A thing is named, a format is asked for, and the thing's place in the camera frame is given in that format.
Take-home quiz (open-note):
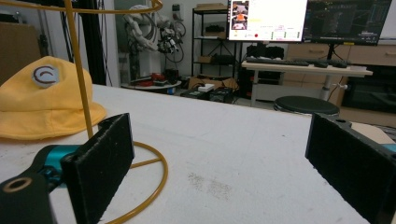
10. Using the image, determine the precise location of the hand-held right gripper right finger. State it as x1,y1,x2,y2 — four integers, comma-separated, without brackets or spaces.
304,112,396,224

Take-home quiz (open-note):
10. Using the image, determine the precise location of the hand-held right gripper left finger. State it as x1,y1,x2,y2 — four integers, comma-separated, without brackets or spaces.
60,112,135,224

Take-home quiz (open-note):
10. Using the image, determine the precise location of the yellow bucket hat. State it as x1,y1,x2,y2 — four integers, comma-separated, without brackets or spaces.
0,55,108,141

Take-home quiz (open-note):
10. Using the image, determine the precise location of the gold wire hat stand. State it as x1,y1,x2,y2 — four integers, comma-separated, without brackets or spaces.
0,0,169,224

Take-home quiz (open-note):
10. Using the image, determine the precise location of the black round stool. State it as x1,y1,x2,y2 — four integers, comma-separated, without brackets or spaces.
274,95,341,118

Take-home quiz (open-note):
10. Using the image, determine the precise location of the round white low table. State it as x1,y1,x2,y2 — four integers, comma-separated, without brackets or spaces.
120,79,183,95

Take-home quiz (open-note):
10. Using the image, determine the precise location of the white standing desk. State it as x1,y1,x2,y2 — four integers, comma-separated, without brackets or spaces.
241,60,374,108

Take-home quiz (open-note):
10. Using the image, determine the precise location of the wooden cabinet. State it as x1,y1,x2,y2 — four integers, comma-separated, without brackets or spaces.
281,42,396,129

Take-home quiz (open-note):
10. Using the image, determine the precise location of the black keyboard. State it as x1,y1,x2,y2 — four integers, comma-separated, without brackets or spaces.
245,57,311,67

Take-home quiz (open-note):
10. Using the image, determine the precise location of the black equipment case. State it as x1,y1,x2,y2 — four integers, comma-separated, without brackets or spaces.
180,87,235,105

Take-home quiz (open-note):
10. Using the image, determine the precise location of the dark computer monitor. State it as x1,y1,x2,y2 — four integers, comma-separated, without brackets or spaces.
302,0,393,47

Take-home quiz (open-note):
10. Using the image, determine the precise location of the brown wooden board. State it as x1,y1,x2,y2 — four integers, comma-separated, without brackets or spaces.
0,21,43,86

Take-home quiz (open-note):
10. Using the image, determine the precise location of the cardboard box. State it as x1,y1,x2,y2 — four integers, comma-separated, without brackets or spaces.
188,74,240,91

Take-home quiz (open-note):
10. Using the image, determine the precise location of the bright computer monitor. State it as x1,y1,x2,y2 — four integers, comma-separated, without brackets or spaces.
227,0,308,43

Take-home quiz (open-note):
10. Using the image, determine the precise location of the black metal shelf rack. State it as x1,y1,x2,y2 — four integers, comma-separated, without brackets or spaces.
191,3,244,80

